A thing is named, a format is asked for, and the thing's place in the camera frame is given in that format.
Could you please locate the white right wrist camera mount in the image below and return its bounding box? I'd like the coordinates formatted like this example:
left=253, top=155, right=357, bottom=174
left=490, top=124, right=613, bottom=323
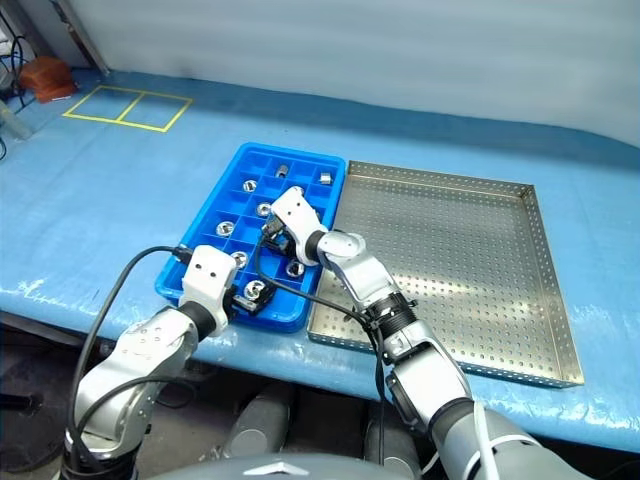
left=269, top=185, right=330, bottom=265

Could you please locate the yellow tape double rectangle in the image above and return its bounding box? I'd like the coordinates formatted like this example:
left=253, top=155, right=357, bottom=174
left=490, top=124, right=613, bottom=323
left=62, top=84, right=195, bottom=134

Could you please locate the grey metal post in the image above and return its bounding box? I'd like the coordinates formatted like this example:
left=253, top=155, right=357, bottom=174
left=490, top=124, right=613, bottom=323
left=62, top=0, right=111, bottom=77

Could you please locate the blue plastic table cover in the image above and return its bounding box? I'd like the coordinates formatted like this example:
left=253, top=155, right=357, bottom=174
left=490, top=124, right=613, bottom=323
left=0, top=69, right=640, bottom=441

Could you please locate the dark grey rounded cylinder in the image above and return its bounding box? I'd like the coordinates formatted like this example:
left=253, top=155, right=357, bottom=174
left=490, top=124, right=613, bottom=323
left=224, top=387, right=294, bottom=459
left=362, top=417, right=426, bottom=476

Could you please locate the orange brown box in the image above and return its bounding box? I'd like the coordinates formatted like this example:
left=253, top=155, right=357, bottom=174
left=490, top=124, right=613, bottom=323
left=19, top=55, right=79, bottom=104

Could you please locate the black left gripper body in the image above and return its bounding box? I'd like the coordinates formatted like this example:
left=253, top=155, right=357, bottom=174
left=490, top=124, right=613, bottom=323
left=224, top=280, right=244, bottom=318

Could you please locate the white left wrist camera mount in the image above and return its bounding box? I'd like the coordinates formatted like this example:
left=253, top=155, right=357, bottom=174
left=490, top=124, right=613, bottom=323
left=179, top=244, right=240, bottom=334

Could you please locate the grey robot torso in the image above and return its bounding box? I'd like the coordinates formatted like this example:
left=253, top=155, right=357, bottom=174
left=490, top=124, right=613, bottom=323
left=154, top=452, right=426, bottom=480

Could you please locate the perforated steel tray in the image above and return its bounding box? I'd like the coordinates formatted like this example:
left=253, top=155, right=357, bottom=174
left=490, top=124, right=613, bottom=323
left=305, top=159, right=586, bottom=390

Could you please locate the blue compartment tray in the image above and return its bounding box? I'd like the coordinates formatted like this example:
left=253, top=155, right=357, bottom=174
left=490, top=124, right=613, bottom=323
left=154, top=142, right=348, bottom=335

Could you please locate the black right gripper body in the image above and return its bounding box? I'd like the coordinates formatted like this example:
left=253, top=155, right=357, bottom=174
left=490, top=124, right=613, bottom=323
left=277, top=233, right=304, bottom=261

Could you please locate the white cable tie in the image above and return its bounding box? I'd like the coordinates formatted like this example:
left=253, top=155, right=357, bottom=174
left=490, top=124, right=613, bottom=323
left=472, top=399, right=539, bottom=480

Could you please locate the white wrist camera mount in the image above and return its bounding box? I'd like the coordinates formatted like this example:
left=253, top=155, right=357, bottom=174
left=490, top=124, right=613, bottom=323
left=269, top=185, right=330, bottom=265
left=179, top=244, right=240, bottom=334

